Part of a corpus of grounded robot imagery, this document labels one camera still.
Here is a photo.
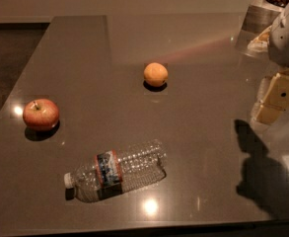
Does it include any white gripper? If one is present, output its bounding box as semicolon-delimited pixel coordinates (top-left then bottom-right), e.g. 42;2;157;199
248;3;289;124

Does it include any clear plastic water bottle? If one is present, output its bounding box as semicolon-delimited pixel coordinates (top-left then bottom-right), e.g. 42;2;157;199
64;139;167;203

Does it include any metal box stand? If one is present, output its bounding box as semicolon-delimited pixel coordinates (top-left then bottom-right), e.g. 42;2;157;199
242;0;283;34

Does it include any orange fruit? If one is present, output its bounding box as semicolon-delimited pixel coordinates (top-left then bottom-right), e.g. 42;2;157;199
143;62;169;87

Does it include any red apple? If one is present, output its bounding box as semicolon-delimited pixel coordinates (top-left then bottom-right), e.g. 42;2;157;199
23;99;59;131

